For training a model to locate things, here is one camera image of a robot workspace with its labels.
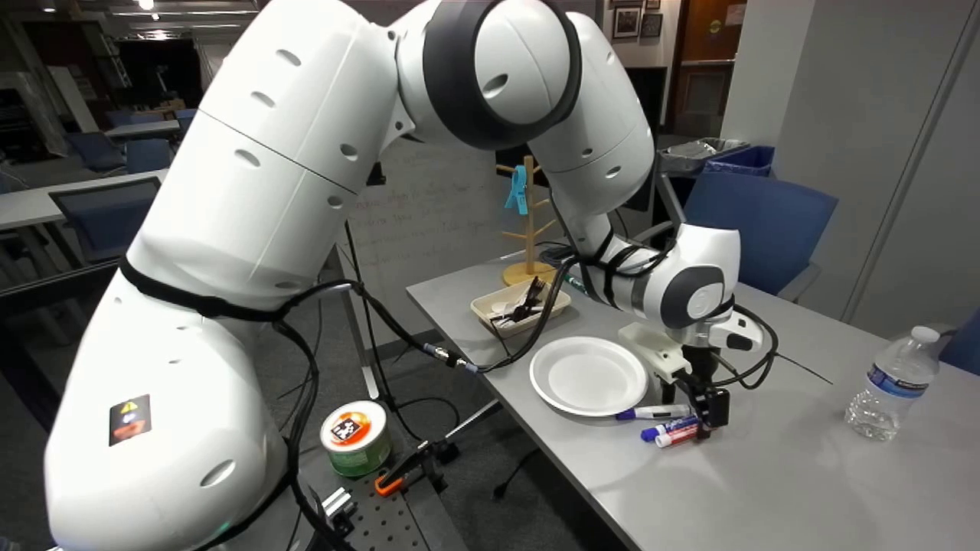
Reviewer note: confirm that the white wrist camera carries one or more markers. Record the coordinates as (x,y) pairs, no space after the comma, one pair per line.
(656,352)

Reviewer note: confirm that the blue marker white barrel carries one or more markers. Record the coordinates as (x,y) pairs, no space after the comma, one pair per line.
(670,435)

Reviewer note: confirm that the far blue office chair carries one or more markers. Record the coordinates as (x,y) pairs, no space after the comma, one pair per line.
(779,221)

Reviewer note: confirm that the black plastic fork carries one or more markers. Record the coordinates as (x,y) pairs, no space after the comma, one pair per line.
(524,309)

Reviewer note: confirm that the clear plastic water bottle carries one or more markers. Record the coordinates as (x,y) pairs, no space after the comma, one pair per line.
(892,385)

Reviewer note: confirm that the white round plate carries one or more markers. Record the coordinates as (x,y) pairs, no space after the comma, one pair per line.
(588,377)

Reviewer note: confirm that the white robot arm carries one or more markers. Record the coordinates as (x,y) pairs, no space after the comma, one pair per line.
(162,439)

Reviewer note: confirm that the wooden mug tree stand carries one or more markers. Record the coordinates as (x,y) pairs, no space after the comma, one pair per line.
(524,207)

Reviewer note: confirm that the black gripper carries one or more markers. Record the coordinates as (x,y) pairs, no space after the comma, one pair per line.
(698,385)

